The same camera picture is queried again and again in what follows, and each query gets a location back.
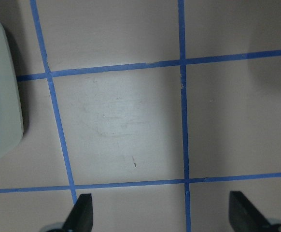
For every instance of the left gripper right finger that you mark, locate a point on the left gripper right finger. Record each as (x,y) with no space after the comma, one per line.
(243,216)

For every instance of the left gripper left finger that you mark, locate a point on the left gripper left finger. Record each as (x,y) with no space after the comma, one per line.
(80,218)

